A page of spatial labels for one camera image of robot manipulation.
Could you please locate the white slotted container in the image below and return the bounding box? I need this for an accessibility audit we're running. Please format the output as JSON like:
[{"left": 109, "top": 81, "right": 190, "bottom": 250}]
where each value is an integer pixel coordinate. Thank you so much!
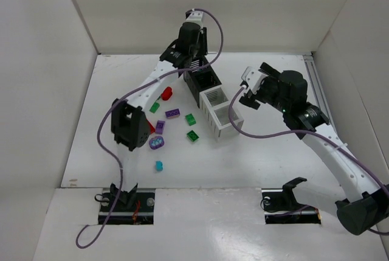
[{"left": 199, "top": 86, "right": 244, "bottom": 141}]

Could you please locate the black slotted container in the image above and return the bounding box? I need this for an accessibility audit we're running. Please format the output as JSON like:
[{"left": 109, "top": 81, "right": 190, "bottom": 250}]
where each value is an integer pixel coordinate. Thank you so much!
[{"left": 183, "top": 66, "right": 222, "bottom": 108}]

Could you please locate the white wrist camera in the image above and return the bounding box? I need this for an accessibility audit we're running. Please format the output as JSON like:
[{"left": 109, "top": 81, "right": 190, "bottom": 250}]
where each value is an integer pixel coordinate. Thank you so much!
[
  {"left": 241, "top": 66, "right": 266, "bottom": 94},
  {"left": 185, "top": 10, "right": 204, "bottom": 28}
]

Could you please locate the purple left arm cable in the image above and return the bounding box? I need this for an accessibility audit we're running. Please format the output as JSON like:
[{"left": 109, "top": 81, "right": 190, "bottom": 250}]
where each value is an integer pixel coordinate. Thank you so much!
[{"left": 75, "top": 7, "right": 225, "bottom": 249}]

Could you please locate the purple flower lego brick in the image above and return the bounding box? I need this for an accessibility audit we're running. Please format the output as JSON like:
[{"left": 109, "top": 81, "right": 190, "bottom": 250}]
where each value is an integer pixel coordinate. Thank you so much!
[{"left": 148, "top": 136, "right": 165, "bottom": 150}]

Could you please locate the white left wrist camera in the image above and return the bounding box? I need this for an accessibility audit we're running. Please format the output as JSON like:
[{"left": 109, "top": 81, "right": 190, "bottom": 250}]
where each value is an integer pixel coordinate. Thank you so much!
[{"left": 185, "top": 10, "right": 204, "bottom": 28}]

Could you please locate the purple 2x4 lego brick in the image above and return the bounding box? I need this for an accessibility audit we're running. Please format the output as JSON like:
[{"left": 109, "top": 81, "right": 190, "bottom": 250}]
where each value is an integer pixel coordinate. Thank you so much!
[{"left": 165, "top": 108, "right": 181, "bottom": 119}]

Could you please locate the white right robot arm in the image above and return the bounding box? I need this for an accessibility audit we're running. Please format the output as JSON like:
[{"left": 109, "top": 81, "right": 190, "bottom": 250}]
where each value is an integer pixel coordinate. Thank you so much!
[{"left": 234, "top": 63, "right": 388, "bottom": 235}]

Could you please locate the light blue small lego brick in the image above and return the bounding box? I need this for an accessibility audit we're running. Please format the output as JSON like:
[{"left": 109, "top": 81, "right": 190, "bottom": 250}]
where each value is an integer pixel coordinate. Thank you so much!
[{"left": 155, "top": 161, "right": 164, "bottom": 172}]

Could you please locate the red round lego piece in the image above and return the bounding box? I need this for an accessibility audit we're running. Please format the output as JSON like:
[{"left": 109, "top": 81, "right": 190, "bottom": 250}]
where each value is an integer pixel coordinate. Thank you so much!
[{"left": 160, "top": 86, "right": 173, "bottom": 101}]

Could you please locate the aluminium rail right side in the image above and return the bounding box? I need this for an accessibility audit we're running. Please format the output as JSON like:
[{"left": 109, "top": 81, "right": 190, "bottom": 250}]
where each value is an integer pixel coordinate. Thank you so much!
[{"left": 303, "top": 53, "right": 336, "bottom": 129}]

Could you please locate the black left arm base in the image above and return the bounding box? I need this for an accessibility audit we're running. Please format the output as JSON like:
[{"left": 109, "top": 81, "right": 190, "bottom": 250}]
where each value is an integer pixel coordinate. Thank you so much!
[{"left": 94, "top": 184, "right": 156, "bottom": 225}]

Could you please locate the purple curved lego brick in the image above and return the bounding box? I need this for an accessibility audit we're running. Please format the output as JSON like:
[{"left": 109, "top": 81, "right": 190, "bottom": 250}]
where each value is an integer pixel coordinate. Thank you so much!
[{"left": 155, "top": 120, "right": 165, "bottom": 134}]

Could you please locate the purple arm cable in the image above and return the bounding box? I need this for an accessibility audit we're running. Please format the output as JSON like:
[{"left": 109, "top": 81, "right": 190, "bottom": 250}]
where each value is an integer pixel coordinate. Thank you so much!
[
  {"left": 228, "top": 86, "right": 389, "bottom": 234},
  {"left": 75, "top": 7, "right": 225, "bottom": 249}
]

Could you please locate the green sloped lego brick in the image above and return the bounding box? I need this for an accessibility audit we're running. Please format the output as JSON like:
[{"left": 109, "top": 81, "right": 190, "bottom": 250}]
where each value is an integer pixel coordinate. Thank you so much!
[{"left": 150, "top": 102, "right": 160, "bottom": 114}]

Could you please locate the red 2x4 lego brick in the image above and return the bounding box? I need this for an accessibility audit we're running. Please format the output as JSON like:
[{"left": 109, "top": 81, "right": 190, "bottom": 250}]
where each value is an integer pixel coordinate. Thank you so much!
[{"left": 147, "top": 121, "right": 156, "bottom": 134}]

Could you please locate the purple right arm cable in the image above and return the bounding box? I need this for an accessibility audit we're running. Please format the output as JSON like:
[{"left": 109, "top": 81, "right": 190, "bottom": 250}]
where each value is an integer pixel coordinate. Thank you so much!
[{"left": 228, "top": 86, "right": 389, "bottom": 234}]

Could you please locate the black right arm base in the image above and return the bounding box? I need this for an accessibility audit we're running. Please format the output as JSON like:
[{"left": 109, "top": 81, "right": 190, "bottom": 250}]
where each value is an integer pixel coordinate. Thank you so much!
[{"left": 260, "top": 177, "right": 322, "bottom": 224}]

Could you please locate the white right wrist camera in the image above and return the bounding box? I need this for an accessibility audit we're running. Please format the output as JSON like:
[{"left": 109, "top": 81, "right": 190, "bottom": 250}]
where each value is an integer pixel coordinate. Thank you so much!
[{"left": 241, "top": 66, "right": 266, "bottom": 94}]

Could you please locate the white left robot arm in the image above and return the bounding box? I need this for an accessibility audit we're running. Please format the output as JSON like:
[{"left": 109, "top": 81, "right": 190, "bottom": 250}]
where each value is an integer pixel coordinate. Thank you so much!
[{"left": 111, "top": 21, "right": 207, "bottom": 152}]

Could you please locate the green 2x2 lego brick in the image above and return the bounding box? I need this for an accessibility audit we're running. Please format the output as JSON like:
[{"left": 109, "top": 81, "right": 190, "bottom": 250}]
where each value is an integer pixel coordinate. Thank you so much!
[{"left": 185, "top": 113, "right": 196, "bottom": 126}]

